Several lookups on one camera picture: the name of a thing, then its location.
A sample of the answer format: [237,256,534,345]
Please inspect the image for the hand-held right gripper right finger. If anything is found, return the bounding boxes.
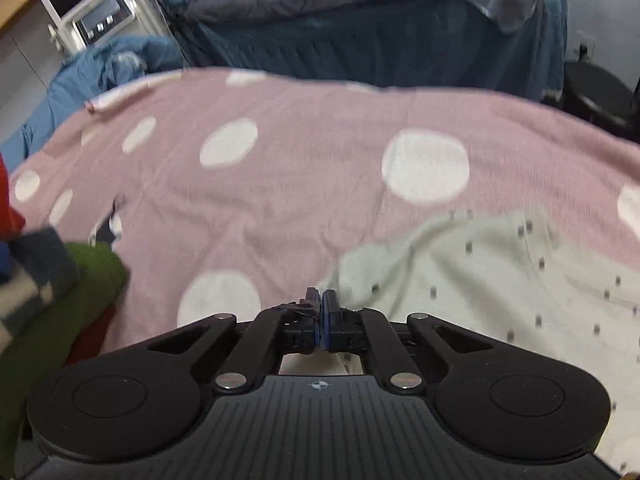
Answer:
[323,289,496,393]

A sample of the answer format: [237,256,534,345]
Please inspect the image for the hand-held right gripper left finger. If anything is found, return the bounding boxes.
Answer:
[148,287,324,394]

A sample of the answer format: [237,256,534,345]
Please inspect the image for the cream dotted small garment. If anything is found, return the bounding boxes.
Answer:
[277,207,640,473]

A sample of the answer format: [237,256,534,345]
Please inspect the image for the blue crumpled clothes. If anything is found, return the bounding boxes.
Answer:
[0,35,193,168]

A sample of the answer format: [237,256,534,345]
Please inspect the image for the pink polka dot blanket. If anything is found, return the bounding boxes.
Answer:
[10,67,640,356]

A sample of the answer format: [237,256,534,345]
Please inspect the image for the dark red cloth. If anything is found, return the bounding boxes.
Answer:
[64,304,122,365]

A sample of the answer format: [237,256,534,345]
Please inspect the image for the green cloth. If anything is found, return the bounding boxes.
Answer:
[0,241,132,458]

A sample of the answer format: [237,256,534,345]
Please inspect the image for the checkered grey and cream cloth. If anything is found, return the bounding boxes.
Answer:
[0,226,81,352]

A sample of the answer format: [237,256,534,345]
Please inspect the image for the bed with dark blue skirt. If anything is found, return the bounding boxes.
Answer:
[162,0,569,105]

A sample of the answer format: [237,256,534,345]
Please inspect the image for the black round stool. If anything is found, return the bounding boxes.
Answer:
[561,60,640,137]

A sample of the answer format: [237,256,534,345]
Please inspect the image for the white monitor device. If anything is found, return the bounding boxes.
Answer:
[34,0,168,55]

